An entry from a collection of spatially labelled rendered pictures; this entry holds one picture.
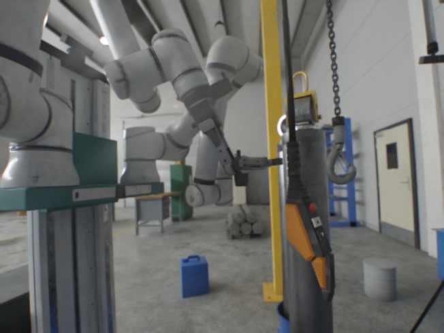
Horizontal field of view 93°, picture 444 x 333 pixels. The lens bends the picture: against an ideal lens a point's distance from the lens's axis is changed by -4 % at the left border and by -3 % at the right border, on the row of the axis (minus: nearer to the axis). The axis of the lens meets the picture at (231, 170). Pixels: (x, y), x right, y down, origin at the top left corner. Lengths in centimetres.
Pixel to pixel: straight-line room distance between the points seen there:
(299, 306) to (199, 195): 74
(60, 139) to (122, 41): 34
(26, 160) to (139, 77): 39
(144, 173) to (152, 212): 448
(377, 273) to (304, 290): 158
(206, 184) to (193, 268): 182
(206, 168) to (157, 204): 470
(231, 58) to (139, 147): 58
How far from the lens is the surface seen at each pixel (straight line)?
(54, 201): 78
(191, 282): 265
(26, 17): 74
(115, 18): 84
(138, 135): 114
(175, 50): 60
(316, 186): 110
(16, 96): 67
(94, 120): 121
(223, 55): 87
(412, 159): 452
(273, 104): 247
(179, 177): 686
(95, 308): 132
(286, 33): 87
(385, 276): 273
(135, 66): 59
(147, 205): 562
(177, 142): 117
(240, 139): 1061
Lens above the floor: 125
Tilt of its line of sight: 2 degrees up
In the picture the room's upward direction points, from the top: 2 degrees counter-clockwise
